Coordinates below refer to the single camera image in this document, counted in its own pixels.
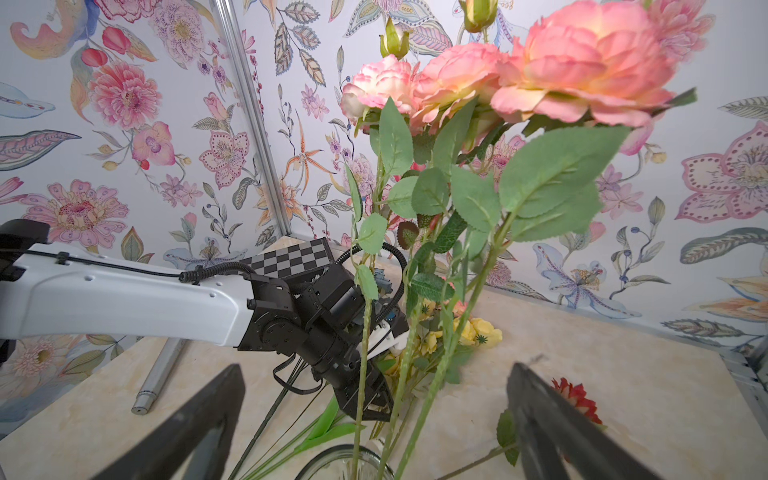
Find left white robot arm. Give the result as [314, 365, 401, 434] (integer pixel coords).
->
[1, 219, 408, 421]

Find pink rose stem three blooms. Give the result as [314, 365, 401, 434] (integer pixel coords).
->
[392, 41, 511, 478]

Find clear ribbed glass vase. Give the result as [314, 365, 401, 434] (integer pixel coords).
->
[295, 444, 395, 480]

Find black white checkerboard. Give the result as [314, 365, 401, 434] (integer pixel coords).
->
[240, 239, 335, 278]

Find yellow rose stem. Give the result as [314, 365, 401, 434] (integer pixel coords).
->
[413, 300, 503, 385]

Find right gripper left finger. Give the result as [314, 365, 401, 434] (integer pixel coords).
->
[95, 364, 246, 479]

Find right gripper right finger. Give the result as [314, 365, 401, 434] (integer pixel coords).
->
[507, 362, 658, 479]

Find pink rose stem two blooms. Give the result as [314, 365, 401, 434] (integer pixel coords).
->
[342, 19, 415, 479]

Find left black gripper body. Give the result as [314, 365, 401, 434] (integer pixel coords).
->
[311, 337, 394, 422]

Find red flower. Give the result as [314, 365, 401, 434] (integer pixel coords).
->
[551, 377, 604, 428]

